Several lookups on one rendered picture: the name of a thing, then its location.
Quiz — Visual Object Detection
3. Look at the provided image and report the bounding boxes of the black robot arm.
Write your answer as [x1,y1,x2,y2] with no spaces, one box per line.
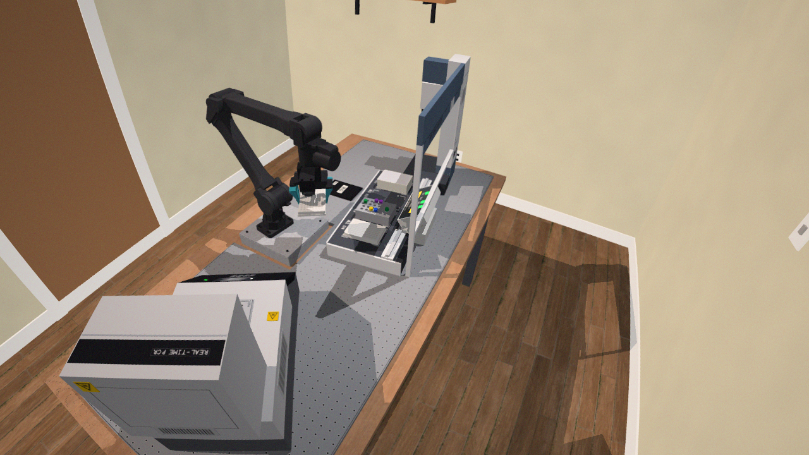
[206,88,341,238]

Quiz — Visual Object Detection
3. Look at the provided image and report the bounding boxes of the black flat rectangular pad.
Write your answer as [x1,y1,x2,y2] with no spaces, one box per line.
[330,180,363,201]

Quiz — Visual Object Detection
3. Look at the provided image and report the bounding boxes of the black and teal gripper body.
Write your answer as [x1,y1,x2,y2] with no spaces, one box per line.
[289,163,332,189]

